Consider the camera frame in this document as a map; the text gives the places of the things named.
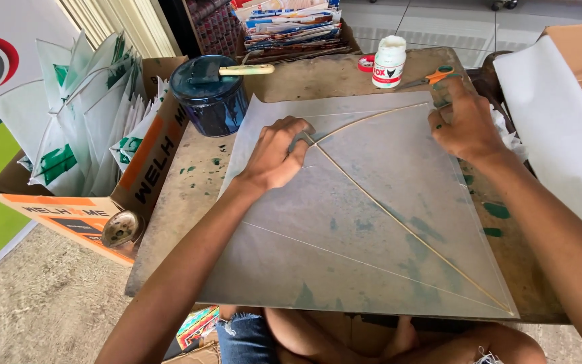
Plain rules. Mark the person's right hand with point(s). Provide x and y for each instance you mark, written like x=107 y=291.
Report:
x=465 y=129

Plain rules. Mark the person's left hand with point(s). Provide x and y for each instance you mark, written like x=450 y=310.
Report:
x=271 y=162

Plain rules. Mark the translucent white kite paper sheet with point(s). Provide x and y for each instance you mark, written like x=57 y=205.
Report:
x=321 y=237

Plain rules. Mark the curved bamboo bow stick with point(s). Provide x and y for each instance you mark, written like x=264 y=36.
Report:
x=372 y=120

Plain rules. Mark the long bamboo spine stick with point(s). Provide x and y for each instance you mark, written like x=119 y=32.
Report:
x=402 y=226

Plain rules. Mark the crumpled white paper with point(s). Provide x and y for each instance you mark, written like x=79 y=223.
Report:
x=511 y=139

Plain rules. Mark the dark blue tin can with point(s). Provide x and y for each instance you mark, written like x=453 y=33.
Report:
x=212 y=101

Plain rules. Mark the large white paper sheet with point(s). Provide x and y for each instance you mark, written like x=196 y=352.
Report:
x=558 y=131

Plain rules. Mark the white glue bottle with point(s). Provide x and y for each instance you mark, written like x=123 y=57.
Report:
x=388 y=63

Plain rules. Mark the red round lid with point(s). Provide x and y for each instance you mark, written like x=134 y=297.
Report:
x=365 y=63

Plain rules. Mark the box of stacked printed papers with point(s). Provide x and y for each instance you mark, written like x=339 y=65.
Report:
x=291 y=30

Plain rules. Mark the checkered red cloth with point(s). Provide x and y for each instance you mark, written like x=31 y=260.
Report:
x=215 y=25

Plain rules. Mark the orange printed cardboard box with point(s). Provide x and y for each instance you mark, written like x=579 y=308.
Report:
x=119 y=202

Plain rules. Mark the round metal tin lid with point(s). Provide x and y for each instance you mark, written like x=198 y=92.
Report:
x=121 y=229

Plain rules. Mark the frayed blue denim shorts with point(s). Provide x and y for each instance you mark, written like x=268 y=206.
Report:
x=245 y=338

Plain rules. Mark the colourful printed packet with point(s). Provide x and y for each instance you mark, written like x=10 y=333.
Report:
x=197 y=326

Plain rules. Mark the bundle of white green kites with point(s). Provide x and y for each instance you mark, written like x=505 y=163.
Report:
x=84 y=116

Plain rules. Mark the cream vertical blinds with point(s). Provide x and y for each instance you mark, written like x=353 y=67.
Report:
x=119 y=25

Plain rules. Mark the person's legs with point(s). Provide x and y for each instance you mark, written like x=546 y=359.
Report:
x=402 y=341

